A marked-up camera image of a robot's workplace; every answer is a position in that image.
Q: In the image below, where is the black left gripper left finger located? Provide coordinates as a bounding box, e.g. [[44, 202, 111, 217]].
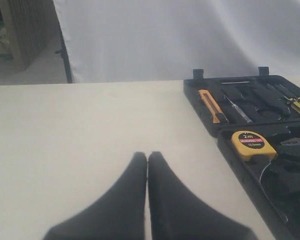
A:
[[44, 152, 147, 240]]

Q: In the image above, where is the orange utility knife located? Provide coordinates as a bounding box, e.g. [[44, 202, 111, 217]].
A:
[[198, 89, 229, 124]]

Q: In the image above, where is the clear voltage tester screwdriver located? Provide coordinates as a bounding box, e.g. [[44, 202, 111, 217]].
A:
[[224, 95, 253, 123]]

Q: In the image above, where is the yellow tape measure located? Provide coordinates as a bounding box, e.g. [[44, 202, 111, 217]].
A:
[[231, 130, 277, 162]]

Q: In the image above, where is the white backdrop cloth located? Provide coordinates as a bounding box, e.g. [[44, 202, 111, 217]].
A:
[[54, 0, 300, 83]]

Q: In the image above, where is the black backdrop stand pole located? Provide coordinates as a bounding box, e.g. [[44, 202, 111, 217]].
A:
[[55, 27, 73, 84]]

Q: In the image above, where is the black plastic tool case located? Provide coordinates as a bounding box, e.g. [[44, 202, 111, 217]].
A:
[[183, 66, 300, 240]]

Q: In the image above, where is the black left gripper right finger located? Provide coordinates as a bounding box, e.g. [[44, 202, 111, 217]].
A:
[[148, 151, 257, 240]]

